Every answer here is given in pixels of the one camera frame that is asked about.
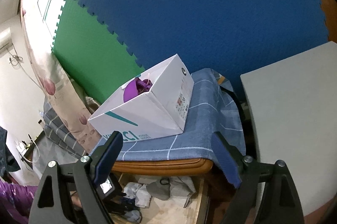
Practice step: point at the grey plaid bedding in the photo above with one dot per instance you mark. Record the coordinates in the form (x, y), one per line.
(57, 132)

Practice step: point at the white folded underwear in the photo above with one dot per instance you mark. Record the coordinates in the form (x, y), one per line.
(139, 193)

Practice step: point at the floral pink pillow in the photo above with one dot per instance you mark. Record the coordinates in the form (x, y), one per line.
(66, 97)

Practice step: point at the white XINCCI shoe box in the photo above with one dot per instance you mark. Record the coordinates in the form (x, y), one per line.
(161, 112)

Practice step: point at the wooden drawer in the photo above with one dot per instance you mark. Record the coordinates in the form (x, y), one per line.
(169, 211)

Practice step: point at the light grey patterned underwear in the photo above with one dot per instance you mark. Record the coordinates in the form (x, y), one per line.
(181, 190)

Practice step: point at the blue checked cloth cover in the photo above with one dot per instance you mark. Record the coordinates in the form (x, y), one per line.
(211, 109)

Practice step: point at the purple bra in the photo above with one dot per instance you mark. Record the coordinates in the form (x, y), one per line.
(135, 88)

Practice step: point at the light blue underwear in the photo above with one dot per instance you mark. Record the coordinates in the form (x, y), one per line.
(134, 216)

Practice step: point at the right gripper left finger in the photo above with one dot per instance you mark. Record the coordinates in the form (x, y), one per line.
(52, 202)

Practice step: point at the white cabinet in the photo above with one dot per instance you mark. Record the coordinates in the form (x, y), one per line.
(293, 108)

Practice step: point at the green foam wall mat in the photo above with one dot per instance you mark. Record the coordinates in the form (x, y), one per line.
(91, 54)

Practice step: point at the blue foam wall mat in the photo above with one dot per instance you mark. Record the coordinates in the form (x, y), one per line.
(232, 37)

